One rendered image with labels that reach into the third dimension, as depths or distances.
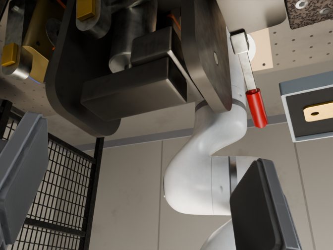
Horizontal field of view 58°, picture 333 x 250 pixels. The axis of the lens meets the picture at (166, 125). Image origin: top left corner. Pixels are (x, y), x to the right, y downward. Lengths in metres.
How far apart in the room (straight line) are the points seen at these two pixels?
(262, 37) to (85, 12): 0.53
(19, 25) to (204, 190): 0.42
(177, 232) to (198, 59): 2.46
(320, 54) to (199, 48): 0.84
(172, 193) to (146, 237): 2.19
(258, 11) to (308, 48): 0.68
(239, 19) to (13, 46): 0.31
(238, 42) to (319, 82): 0.11
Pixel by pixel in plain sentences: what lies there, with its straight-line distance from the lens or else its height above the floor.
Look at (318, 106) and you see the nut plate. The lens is 0.41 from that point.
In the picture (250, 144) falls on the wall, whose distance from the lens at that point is 2.75.
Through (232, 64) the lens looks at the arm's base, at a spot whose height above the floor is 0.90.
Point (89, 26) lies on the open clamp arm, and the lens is 0.37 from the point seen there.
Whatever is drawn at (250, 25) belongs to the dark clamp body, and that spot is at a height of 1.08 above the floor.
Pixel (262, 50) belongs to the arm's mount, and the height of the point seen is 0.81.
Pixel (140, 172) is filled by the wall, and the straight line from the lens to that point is 2.98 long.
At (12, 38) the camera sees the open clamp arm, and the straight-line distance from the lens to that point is 0.50.
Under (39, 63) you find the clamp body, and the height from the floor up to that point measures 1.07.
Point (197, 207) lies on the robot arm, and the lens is 0.61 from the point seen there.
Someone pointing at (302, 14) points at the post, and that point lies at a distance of 0.37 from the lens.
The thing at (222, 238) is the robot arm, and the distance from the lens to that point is 0.53.
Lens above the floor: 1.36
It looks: 28 degrees down
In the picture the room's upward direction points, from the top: 178 degrees counter-clockwise
